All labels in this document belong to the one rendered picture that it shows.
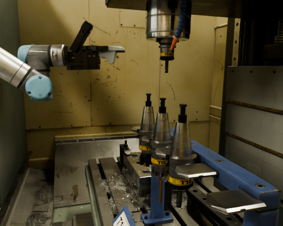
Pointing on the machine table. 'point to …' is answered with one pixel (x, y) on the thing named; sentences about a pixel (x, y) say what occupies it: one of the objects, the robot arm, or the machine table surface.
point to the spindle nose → (165, 20)
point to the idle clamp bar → (191, 203)
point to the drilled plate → (146, 181)
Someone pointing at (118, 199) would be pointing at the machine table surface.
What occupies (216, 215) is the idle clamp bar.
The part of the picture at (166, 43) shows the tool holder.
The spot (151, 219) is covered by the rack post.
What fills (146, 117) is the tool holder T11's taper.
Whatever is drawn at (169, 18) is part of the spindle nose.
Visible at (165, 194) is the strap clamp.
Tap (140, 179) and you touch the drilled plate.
